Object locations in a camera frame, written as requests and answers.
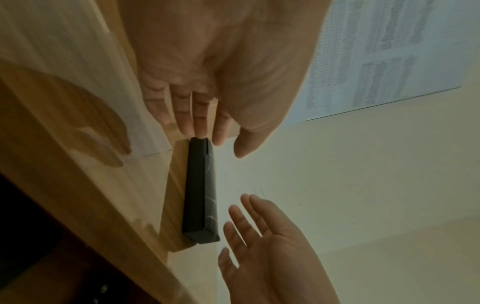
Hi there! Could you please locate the person's left hand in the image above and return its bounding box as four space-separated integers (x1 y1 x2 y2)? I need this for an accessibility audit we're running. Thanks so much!
119 0 332 159

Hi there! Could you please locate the person's right hand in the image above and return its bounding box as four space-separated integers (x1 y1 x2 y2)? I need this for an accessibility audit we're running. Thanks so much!
217 193 340 304

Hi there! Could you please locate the long black case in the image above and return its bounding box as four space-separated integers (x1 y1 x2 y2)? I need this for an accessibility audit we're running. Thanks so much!
181 136 221 245

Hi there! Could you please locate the printed white paper sheet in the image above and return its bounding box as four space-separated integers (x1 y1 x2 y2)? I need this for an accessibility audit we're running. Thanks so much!
280 0 462 129

